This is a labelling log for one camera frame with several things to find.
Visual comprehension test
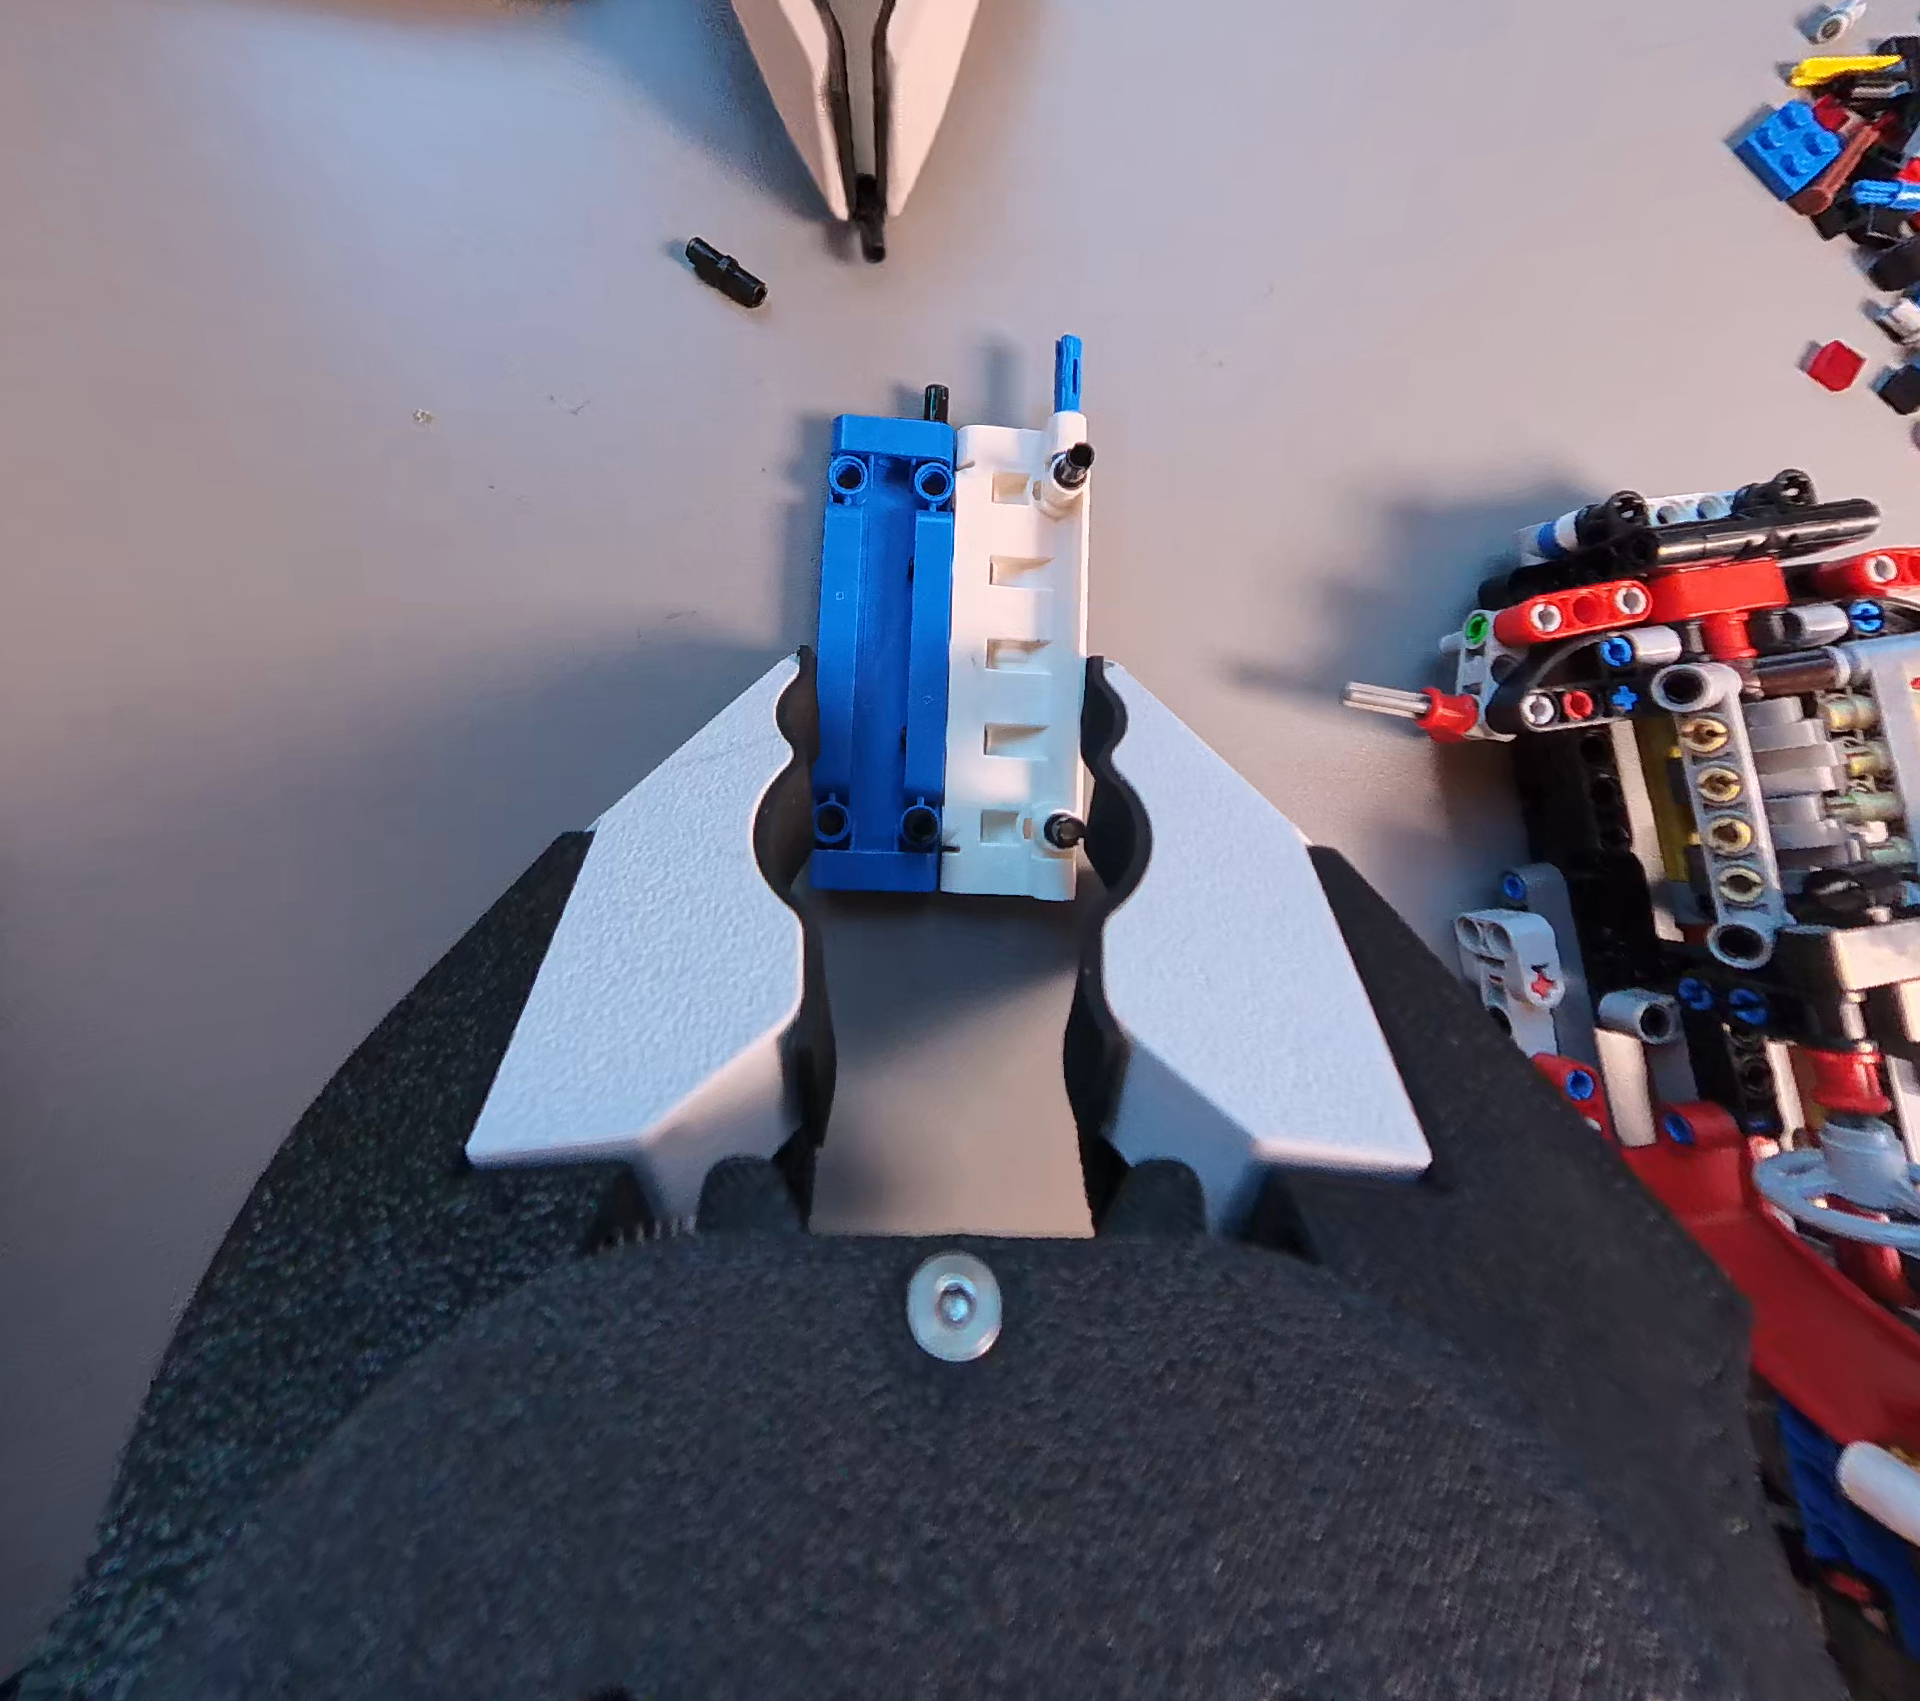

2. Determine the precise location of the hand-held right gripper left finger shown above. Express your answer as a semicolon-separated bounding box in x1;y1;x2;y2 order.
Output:
464;654;838;1230

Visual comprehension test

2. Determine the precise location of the pile of mixed lego pieces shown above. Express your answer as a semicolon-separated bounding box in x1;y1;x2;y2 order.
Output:
1732;0;1920;417

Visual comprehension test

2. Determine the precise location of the white lego panel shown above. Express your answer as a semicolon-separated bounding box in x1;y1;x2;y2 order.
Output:
940;411;1098;901

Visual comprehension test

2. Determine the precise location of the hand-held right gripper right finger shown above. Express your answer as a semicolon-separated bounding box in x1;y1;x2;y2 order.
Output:
1065;658;1435;1233

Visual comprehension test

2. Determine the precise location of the partly built lego truck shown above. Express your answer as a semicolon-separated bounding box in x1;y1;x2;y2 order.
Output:
1342;468;1920;1630

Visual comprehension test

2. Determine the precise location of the blue lego panel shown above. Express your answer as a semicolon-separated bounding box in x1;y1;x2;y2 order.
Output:
810;414;963;896

